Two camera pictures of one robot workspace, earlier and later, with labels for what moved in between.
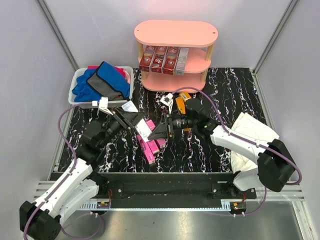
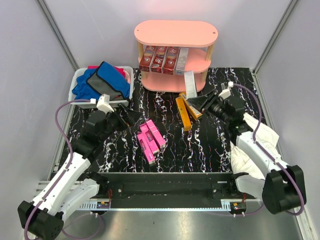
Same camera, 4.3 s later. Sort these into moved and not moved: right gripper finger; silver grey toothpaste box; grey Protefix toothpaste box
Moved: silver grey toothpaste box; right gripper finger
Not moved: grey Protefix toothpaste box
